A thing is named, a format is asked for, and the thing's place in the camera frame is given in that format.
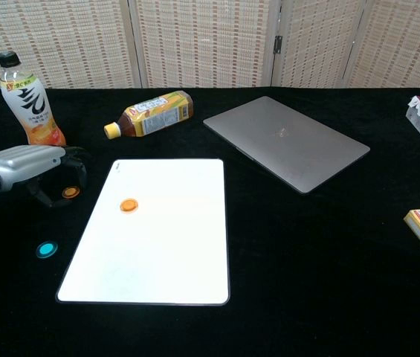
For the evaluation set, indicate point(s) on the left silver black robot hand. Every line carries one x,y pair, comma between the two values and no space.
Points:
24,165

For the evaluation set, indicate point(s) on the orange token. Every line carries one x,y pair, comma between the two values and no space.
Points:
129,205
70,192

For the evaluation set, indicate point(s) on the cyan token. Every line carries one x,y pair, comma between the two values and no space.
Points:
47,249

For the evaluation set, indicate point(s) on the white tablet board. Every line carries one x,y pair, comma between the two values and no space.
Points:
150,241

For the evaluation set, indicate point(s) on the orange drink bottle black cap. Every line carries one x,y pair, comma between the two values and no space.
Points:
35,111

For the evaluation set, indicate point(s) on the woven folding screen panel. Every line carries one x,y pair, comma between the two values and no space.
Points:
64,41
202,41
403,41
317,41

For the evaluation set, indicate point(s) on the tea bottle yellow cap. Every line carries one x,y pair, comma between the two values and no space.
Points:
154,113

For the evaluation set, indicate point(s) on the silver closed laptop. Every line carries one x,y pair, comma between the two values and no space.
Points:
287,143

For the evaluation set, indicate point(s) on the black screen hinge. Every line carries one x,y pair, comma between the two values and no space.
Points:
277,44

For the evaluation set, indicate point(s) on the black tablecloth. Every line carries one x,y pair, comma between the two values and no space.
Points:
306,279

